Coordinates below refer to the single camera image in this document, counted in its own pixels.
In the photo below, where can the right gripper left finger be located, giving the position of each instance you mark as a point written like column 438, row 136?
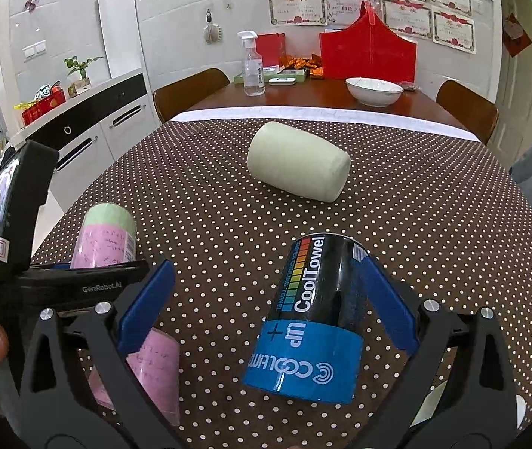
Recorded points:
column 77, row 388

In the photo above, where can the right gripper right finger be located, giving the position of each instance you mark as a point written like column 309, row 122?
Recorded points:
column 457, row 388

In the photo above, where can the pink paper cup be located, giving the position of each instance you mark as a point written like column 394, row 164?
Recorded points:
column 156, row 365

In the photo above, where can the black blue CoolTowel can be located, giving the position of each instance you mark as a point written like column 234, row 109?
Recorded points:
column 311, row 343

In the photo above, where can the green pink plastic jar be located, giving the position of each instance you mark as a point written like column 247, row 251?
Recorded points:
column 107, row 237

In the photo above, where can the pale green felt cup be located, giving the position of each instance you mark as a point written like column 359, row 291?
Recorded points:
column 298, row 162

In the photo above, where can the white black sideboard cabinet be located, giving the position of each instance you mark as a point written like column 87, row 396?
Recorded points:
column 91, row 131

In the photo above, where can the red box on sideboard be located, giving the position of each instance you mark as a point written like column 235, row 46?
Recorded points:
column 43, row 106

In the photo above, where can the small potted green plant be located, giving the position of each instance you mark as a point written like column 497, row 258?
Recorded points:
column 82, row 82

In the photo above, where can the brown polka dot tablecloth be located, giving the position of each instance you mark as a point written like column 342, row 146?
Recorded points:
column 440, row 213

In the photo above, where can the left brown wooden chair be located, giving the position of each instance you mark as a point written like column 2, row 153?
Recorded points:
column 175, row 98

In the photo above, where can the brown wooden chair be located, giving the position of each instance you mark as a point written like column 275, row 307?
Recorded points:
column 175, row 98
column 477, row 114

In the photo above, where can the right brown wooden chair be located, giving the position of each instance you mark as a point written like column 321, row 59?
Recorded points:
column 477, row 114

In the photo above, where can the clear spray bottle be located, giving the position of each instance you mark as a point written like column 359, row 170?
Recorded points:
column 253, row 74

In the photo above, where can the white ceramic bowl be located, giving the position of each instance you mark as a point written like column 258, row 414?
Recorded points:
column 374, row 92

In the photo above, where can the smartphone on table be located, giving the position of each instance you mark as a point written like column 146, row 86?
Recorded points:
column 282, row 81

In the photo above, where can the small red box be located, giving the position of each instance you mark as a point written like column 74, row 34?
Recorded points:
column 272, row 48

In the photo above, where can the green flat box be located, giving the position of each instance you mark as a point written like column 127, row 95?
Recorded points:
column 298, row 74

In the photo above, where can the red diamond door decoration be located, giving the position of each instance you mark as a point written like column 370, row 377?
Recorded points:
column 515, row 38

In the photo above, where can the red gift bag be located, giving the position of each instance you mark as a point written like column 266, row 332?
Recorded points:
column 367, row 48

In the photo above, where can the orange snack packets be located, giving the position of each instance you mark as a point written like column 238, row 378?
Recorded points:
column 312, row 66

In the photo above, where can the white wall light switch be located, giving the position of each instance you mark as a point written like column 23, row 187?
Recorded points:
column 34, row 50

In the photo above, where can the hanging wall brush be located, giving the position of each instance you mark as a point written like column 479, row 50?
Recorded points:
column 212, row 32

